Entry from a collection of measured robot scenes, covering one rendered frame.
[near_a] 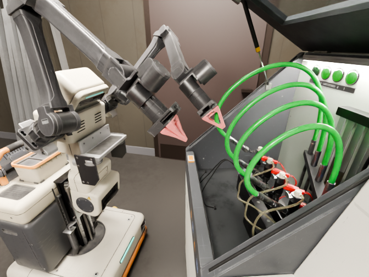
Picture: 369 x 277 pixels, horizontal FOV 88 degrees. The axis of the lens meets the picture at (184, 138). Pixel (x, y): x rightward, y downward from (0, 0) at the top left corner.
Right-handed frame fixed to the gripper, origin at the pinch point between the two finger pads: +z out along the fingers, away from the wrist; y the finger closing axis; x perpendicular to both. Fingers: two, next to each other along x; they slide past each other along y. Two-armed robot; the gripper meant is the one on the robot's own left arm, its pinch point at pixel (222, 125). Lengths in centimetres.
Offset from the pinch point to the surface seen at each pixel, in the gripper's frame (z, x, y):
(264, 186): 21.1, 1.5, -10.3
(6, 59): -210, 156, 143
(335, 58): 8.7, -43.8, 12.4
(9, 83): -190, 177, 142
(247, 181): 11.7, 2.5, -21.5
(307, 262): 32.7, 3.3, -26.9
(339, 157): 20.9, -17.2, -18.3
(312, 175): 30.6, -11.9, -3.2
